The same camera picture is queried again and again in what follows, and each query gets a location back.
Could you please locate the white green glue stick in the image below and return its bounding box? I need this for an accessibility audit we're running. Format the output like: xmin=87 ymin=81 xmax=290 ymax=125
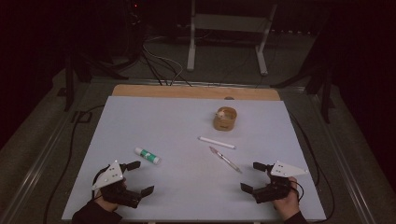
xmin=134 ymin=147 xmax=163 ymax=165

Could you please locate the metal floor rail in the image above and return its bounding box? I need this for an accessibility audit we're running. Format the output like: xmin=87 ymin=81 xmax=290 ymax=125
xmin=311 ymin=92 xmax=384 ymax=224
xmin=0 ymin=115 xmax=78 ymax=224

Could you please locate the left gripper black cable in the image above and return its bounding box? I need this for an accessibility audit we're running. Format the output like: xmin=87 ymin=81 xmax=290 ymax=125
xmin=92 ymin=166 xmax=110 ymax=200

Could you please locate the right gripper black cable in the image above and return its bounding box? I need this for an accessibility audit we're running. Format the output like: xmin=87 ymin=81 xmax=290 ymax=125
xmin=290 ymin=179 xmax=305 ymax=202

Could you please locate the black metal stand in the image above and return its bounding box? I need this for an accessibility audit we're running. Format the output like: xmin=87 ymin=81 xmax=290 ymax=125
xmin=270 ymin=59 xmax=337 ymax=124
xmin=57 ymin=49 xmax=130 ymax=113

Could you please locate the white pen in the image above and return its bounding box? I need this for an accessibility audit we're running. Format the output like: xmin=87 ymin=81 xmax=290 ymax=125
xmin=197 ymin=135 xmax=237 ymax=150

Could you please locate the person's left hand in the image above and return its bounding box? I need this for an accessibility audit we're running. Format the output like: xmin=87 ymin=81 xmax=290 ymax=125
xmin=92 ymin=195 xmax=125 ymax=214

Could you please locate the person's right hand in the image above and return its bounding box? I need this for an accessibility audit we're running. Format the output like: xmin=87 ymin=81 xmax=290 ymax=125
xmin=271 ymin=176 xmax=302 ymax=221

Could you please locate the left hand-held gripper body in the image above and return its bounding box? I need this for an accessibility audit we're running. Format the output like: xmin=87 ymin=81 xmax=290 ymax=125
xmin=91 ymin=160 xmax=143 ymax=209

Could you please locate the white floor cable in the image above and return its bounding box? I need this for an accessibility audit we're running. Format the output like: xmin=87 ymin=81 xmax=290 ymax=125
xmin=142 ymin=36 xmax=185 ymax=86

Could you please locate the tan round pen holder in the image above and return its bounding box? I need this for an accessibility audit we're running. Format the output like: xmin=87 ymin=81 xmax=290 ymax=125
xmin=212 ymin=106 xmax=238 ymax=132

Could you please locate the black floor cable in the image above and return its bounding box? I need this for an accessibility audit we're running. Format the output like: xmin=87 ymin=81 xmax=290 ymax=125
xmin=289 ymin=111 xmax=335 ymax=223
xmin=42 ymin=105 xmax=106 ymax=224

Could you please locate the black equipment rack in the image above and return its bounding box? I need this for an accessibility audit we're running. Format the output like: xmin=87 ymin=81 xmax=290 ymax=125
xmin=122 ymin=0 xmax=146 ymax=60

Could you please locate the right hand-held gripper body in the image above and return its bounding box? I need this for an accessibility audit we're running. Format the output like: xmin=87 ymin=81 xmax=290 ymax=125
xmin=251 ymin=160 xmax=309 ymax=204

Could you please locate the clear plastic pen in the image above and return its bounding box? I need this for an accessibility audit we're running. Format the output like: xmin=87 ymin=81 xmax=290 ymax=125
xmin=208 ymin=146 xmax=243 ymax=174

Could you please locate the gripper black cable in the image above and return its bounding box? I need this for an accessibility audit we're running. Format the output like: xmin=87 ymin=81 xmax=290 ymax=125
xmin=92 ymin=166 xmax=110 ymax=200
xmin=290 ymin=179 xmax=305 ymax=202

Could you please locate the bundle of black cables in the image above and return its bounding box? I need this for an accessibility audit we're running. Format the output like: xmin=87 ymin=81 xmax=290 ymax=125
xmin=139 ymin=46 xmax=192 ymax=88

